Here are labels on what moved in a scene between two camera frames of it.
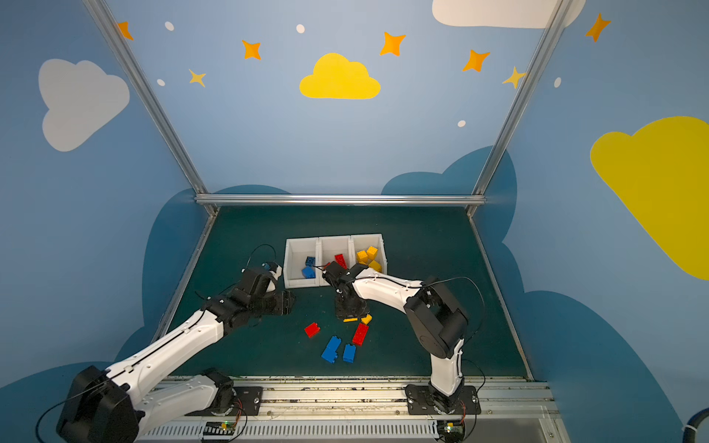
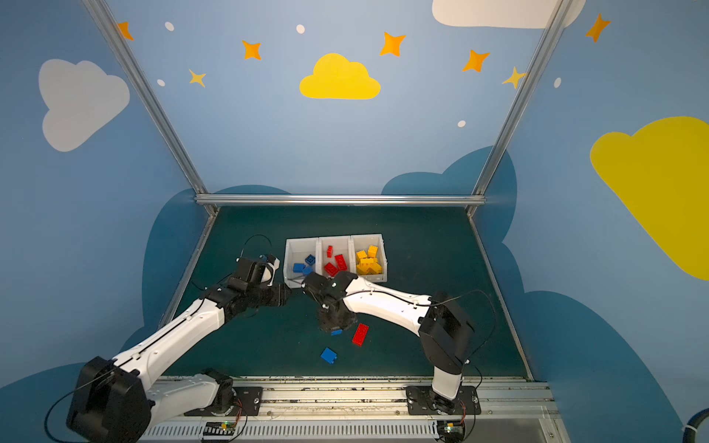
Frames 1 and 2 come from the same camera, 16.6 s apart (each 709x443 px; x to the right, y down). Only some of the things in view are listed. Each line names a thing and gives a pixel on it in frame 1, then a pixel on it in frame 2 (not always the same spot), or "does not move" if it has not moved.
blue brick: x=349 y=353 -> x=329 y=354
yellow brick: x=376 y=266 does not move
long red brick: x=360 y=334 does not move
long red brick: x=341 y=260 does not move
